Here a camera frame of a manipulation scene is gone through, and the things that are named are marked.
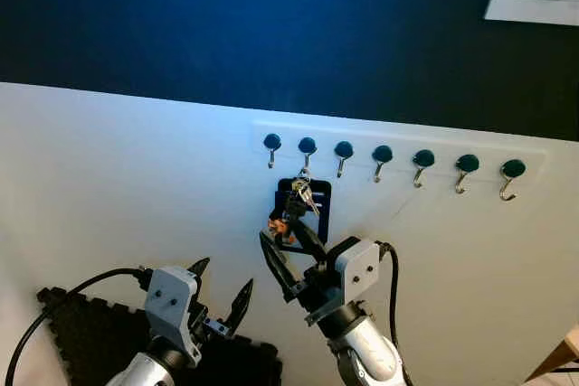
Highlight black foam puzzle mat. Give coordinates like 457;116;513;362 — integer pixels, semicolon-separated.
36;286;283;386

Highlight dark green knob wall hook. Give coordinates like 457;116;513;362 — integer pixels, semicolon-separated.
334;141;354;179
263;134;282;170
499;160;527;202
372;145;394;184
413;150;435;190
455;155;480;195
298;137;318;174

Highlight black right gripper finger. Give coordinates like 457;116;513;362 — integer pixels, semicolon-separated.
289;218;329;269
260;231;300;303

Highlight white wall hook rail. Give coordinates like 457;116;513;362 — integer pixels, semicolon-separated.
251;119;549;204

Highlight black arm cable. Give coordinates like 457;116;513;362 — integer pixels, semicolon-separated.
376;241;413;386
5;267;150;386

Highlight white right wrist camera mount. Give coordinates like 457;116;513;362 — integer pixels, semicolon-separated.
327;238;382;301

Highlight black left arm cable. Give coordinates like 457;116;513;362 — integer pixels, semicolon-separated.
5;267;150;386

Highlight black rectangular wall frame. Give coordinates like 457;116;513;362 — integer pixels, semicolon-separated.
275;178;332;253

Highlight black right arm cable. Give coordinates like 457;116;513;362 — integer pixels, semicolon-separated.
376;241;413;386

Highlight silver keys with orange charm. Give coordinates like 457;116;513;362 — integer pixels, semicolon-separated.
270;169;322;242

